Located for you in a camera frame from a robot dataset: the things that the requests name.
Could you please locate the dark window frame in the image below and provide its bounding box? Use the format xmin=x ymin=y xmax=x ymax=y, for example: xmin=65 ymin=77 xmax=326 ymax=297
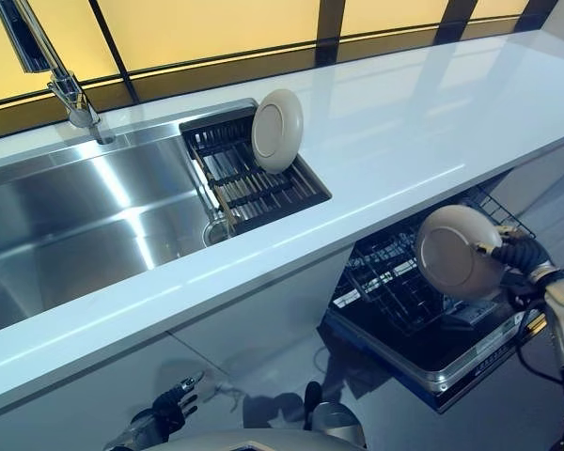
xmin=0 ymin=0 xmax=564 ymax=142

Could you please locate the white cabinet door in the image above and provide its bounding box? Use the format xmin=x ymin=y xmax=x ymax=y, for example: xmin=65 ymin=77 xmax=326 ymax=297
xmin=0 ymin=328 xmax=217 ymax=451
xmin=168 ymin=243 xmax=358 ymax=377

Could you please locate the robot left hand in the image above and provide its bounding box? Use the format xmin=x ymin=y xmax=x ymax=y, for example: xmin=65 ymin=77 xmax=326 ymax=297
xmin=152 ymin=370 xmax=206 ymax=436

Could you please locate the stainless steel sink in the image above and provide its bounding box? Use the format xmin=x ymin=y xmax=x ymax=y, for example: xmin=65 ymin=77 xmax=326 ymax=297
xmin=0 ymin=97 xmax=334 ymax=338

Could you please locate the metal sink drain strainer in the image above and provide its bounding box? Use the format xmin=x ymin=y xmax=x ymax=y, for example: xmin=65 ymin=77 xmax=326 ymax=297
xmin=201 ymin=218 xmax=231 ymax=248

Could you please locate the black sink drain rack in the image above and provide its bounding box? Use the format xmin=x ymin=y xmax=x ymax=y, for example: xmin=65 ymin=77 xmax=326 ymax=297
xmin=178 ymin=105 xmax=334 ymax=236

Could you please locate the beige ceramic plate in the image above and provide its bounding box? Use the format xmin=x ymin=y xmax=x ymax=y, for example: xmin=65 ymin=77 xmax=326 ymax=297
xmin=251 ymin=88 xmax=306 ymax=175
xmin=415 ymin=205 xmax=507 ymax=302

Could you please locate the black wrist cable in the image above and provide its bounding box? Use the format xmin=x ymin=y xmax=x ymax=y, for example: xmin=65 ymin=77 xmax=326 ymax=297
xmin=510 ymin=272 xmax=564 ymax=382

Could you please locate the wire dishwasher rack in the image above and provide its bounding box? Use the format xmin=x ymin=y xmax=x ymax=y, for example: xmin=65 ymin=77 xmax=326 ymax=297
xmin=345 ymin=187 xmax=537 ymax=337

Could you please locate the chrome kitchen faucet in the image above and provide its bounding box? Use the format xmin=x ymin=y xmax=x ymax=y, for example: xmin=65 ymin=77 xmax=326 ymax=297
xmin=0 ymin=0 xmax=117 ymax=145

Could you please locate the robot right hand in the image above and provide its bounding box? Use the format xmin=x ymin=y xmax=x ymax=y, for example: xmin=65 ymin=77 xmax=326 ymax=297
xmin=472 ymin=225 xmax=558 ymax=283

